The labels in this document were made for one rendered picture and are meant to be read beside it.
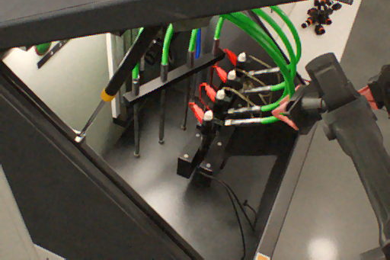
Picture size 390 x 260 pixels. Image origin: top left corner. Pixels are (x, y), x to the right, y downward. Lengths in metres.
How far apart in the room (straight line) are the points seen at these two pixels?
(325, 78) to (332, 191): 1.67
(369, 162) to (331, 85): 0.23
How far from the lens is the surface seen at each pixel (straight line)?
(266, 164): 1.40
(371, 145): 0.67
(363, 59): 3.27
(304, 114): 0.92
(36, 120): 0.78
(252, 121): 1.04
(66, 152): 0.80
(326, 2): 1.77
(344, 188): 2.50
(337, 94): 0.83
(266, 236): 1.14
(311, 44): 1.60
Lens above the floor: 1.94
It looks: 49 degrees down
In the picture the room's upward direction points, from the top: 8 degrees clockwise
